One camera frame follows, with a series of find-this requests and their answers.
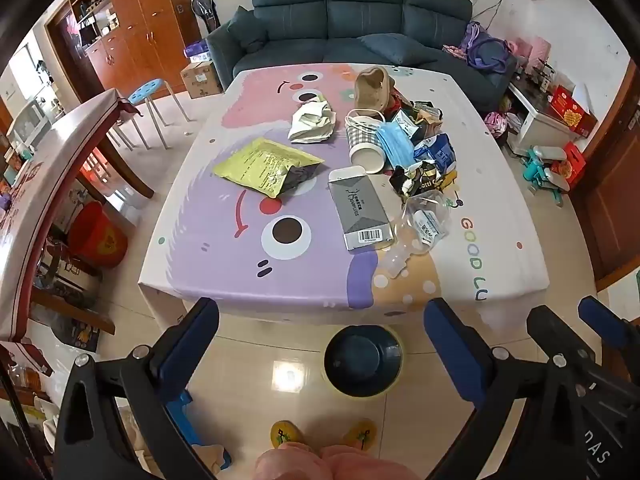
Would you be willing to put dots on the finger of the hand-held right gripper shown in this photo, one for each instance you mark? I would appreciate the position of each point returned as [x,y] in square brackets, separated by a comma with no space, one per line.
[555,332]
[605,317]

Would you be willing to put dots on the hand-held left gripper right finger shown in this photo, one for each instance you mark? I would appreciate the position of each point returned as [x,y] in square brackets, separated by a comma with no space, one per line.
[447,355]

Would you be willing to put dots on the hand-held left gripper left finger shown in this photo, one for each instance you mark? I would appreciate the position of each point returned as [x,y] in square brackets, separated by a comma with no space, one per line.
[187,345]

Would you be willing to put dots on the dark blue bin yellow rim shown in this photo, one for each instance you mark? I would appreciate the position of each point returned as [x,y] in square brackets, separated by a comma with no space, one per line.
[362,360]

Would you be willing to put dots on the yellow-green foil packet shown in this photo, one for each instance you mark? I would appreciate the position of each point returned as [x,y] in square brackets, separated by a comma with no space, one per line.
[250,165]

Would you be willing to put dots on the white paper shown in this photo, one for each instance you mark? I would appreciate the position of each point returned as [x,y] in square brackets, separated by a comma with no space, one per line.
[312,122]

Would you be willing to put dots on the cartoon printed tablecloth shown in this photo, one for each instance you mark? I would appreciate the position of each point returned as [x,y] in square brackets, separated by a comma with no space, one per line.
[225,240]

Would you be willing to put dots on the yellow slipper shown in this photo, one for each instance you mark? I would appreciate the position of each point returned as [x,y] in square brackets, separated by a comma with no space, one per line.
[285,434]
[361,432]

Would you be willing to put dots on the wooden door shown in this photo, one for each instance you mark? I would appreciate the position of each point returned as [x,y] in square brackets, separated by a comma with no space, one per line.
[610,185]

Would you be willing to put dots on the crushed clear plastic bottle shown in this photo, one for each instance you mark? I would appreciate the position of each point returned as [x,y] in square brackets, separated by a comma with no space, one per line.
[425,222]

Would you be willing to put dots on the red bucket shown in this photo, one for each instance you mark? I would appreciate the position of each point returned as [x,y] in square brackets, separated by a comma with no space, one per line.
[95,235]

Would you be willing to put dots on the pink trousers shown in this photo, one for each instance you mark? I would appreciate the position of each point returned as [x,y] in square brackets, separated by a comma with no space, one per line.
[340,465]

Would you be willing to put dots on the small red gift box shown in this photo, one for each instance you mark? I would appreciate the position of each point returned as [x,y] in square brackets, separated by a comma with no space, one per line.
[575,162]

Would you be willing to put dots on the teal toy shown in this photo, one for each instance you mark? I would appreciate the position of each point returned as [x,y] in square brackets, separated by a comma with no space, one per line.
[537,172]

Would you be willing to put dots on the grey cardboard carton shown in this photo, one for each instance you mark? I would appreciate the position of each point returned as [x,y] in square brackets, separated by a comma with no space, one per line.
[360,207]

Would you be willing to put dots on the blue and white packet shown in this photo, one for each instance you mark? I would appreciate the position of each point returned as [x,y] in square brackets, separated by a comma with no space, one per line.
[440,152]

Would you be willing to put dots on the large red gift box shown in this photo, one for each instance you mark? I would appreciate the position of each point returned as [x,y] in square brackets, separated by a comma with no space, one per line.
[570,110]

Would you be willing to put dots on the white low cabinet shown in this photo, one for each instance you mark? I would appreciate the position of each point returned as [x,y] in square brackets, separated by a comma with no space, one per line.
[537,117]

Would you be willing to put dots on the pink striped bag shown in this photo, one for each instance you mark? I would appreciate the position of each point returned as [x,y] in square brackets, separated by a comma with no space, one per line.
[496,125]

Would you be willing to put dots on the blue face mask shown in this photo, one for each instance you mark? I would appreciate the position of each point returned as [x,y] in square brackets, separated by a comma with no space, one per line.
[395,142]

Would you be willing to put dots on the round dining table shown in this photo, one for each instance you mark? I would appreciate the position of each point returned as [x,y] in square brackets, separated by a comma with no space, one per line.
[55,170]

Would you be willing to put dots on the checked paper cup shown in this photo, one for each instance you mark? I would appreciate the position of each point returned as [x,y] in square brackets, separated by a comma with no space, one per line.
[362,147]

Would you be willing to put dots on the blue round stool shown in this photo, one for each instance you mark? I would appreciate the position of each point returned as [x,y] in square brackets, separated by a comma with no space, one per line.
[147,91]

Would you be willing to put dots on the brown cardboard box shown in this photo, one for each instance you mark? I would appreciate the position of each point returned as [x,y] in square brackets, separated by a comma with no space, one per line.
[200,79]

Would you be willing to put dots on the pink paper bag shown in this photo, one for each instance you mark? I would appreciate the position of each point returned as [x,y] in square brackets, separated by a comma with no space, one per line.
[530,52]

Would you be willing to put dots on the purple packet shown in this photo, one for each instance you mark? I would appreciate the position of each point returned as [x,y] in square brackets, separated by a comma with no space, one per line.
[196,51]

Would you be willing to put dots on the purple backpack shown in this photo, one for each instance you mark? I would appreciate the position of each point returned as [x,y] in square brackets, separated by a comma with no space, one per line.
[482,45]

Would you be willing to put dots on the large dark blue cushion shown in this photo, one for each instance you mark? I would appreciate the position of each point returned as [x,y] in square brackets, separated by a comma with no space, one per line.
[400,49]

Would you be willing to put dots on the dark blue sofa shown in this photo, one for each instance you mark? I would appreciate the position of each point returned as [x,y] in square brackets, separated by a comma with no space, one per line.
[300,45]

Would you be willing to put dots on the small dark blue cushion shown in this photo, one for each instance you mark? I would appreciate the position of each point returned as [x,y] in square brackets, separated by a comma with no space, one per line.
[247,30]

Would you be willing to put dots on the wooden cabinet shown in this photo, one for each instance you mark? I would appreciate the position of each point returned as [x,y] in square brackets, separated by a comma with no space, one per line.
[145,25]

